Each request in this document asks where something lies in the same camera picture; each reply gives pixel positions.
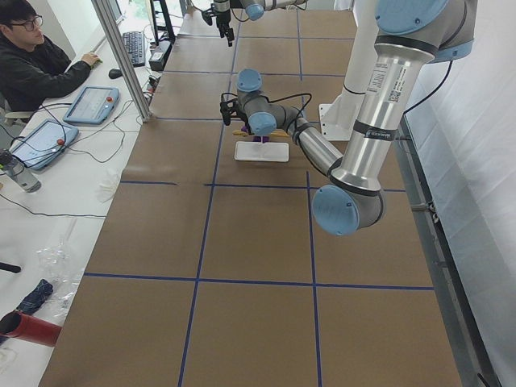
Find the black keyboard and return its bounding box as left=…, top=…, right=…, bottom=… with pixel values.
left=122, top=31, right=146, bottom=67

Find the seated man in hoodie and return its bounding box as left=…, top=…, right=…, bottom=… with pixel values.
left=1, top=1, right=100, bottom=111

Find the blue teach pendant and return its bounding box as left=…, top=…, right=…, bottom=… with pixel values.
left=10, top=119, right=79, bottom=170
left=63, top=86, right=120, bottom=125

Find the purple towel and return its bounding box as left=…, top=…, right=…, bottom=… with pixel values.
left=237, top=125, right=269, bottom=144

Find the blue teach pendant near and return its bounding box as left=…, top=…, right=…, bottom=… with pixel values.
left=10, top=119, right=79, bottom=170

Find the blue teach pendant far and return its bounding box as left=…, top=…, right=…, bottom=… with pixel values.
left=63, top=86, right=120, bottom=125

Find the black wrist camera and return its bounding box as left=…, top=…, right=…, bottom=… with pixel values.
left=219, top=92, right=241, bottom=126
left=201, top=3, right=218, bottom=26

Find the aluminium frame post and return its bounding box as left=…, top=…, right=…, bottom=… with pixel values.
left=91, top=0, right=152, bottom=123

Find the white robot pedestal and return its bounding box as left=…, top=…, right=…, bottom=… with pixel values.
left=319, top=0, right=378, bottom=141

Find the crumpled white tissue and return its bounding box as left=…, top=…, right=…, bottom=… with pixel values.
left=97, top=169, right=120, bottom=202

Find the red cylinder tube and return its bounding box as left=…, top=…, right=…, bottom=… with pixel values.
left=1, top=310, right=61, bottom=347

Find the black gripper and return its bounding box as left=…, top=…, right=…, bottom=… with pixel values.
left=215, top=10, right=235, bottom=47

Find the black computer mouse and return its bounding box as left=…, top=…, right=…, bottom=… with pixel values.
left=108, top=69, right=123, bottom=79

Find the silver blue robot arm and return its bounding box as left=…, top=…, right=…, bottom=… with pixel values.
left=202, top=0, right=306, bottom=47
left=236, top=1, right=477, bottom=235

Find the grey water bottle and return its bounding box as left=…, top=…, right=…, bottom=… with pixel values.
left=0, top=149, right=41, bottom=193

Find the crumpled clear plastic wrap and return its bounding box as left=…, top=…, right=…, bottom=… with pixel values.
left=37, top=218, right=84, bottom=326

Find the folded dark umbrella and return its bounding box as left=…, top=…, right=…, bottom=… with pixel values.
left=1, top=279, right=53, bottom=343

